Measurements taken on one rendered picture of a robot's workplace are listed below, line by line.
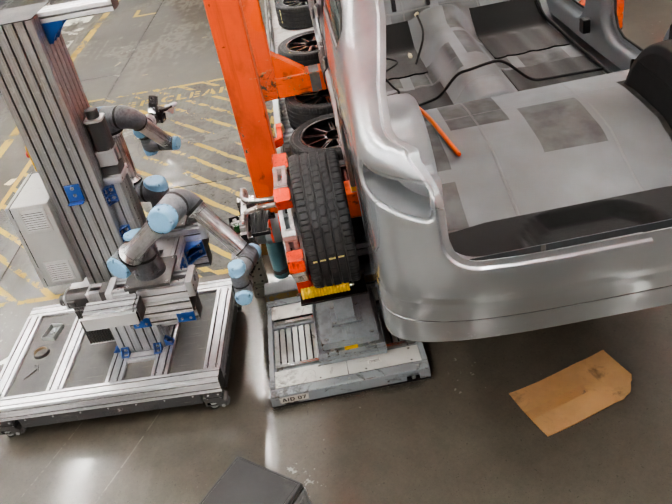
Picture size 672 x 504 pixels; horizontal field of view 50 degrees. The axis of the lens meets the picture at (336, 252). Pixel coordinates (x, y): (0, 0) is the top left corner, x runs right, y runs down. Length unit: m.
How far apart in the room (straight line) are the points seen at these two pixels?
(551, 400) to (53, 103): 2.64
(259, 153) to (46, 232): 1.13
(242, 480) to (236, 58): 1.96
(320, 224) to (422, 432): 1.12
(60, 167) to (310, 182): 1.14
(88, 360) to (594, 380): 2.65
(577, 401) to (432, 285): 1.33
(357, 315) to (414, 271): 1.35
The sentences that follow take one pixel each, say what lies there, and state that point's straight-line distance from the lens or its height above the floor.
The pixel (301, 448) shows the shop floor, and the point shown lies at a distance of 3.63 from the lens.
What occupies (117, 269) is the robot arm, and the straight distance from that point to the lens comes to 3.37.
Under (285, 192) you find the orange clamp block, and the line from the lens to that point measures 3.23.
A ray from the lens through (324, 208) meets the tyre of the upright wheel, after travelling 3.22.
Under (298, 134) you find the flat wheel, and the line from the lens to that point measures 5.23.
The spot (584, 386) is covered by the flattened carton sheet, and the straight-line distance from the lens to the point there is 3.76.
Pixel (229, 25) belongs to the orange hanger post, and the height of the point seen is 1.72.
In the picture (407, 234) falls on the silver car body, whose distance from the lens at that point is 2.48.
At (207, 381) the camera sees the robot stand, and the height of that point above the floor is 0.22.
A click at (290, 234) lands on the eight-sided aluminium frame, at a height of 0.97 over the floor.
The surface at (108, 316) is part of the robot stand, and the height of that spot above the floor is 0.73.
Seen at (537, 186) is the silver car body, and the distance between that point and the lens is 3.42.
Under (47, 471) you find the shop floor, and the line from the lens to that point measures 4.08.
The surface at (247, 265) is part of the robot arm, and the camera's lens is 3.14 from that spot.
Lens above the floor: 2.73
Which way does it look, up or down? 35 degrees down
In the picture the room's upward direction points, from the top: 12 degrees counter-clockwise
